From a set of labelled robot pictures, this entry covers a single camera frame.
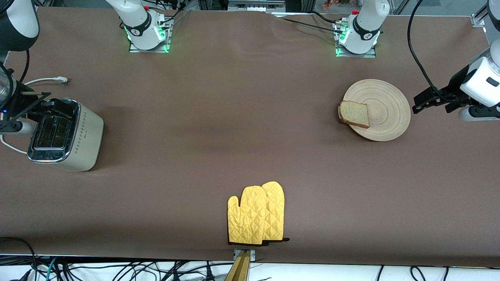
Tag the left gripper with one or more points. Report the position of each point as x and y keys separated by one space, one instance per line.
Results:
x=454 y=86

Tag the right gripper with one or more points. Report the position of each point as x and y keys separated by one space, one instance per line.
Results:
x=16 y=102

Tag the round wooden plate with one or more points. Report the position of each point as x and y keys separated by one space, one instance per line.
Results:
x=384 y=111

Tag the bread slice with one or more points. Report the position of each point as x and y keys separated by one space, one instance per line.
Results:
x=354 y=114

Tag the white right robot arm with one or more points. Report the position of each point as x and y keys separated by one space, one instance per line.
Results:
x=138 y=23

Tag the beige chrome toaster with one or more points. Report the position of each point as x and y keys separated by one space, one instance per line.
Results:
x=86 y=140

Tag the aluminium corner profile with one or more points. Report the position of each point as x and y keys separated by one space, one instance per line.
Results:
x=478 y=19

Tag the brown table cover sheet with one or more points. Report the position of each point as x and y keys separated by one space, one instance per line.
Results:
x=195 y=97

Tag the yellow quilted oven mitt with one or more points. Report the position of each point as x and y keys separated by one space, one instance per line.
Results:
x=246 y=218
x=276 y=210

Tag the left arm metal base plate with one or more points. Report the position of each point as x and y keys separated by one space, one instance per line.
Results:
x=355 y=55

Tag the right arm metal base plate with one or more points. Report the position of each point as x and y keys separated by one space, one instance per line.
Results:
x=150 y=51

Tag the aluminium profile frame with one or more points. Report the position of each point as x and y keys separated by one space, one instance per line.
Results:
x=256 y=5

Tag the silver post mounting bracket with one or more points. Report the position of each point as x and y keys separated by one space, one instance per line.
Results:
x=252 y=254

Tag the gold aluminium profile post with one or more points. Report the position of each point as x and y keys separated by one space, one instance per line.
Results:
x=240 y=269

